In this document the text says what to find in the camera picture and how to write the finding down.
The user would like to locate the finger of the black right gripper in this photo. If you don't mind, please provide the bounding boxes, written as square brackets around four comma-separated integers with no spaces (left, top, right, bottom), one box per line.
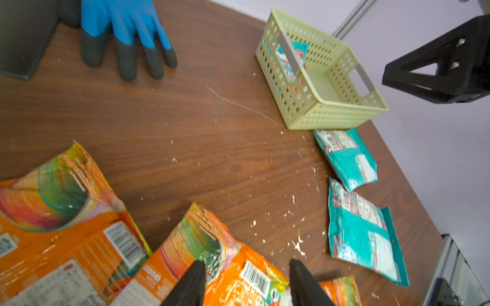
[382,14,489,104]

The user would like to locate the orange candy bag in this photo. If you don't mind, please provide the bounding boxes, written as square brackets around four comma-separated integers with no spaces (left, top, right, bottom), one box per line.
[113,203,292,305]
[279,275,362,305]
[1,143,152,305]

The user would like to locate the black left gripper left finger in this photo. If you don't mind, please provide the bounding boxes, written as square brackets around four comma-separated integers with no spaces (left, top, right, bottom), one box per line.
[161,260,206,306]

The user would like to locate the aluminium mounting rail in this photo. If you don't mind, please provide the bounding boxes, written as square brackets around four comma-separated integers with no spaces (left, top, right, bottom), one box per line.
[422,234,489,306]

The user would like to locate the light green plastic basket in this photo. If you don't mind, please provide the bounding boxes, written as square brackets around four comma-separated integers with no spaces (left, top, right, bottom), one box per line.
[255,8,389,130]

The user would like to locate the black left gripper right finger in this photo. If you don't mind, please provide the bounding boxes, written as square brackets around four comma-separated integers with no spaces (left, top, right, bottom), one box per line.
[289,259,334,306]

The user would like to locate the blue black garden glove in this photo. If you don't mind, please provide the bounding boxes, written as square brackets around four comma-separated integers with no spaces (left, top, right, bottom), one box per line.
[56,1,178,81]

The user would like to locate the dark metal tree base plate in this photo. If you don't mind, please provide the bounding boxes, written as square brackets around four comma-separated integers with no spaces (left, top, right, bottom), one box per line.
[1,0,58,80]

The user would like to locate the teal candy bag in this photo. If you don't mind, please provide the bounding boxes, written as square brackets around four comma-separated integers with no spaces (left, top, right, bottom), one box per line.
[276,42,310,83]
[314,129,378,192]
[327,179,410,286]

